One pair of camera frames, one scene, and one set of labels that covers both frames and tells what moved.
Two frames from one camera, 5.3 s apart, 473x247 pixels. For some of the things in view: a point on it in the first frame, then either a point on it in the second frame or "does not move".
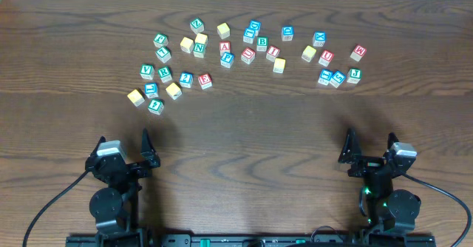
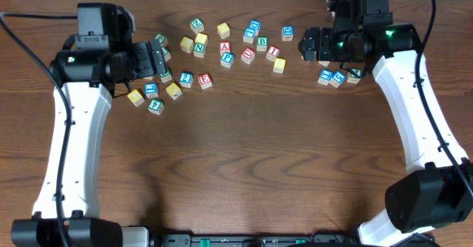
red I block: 272,53 does not move
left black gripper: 149,156 → 145,68
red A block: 224,46 does not move
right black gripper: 367,163 → 324,52
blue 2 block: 185,79 does not move
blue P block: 227,59 does not move
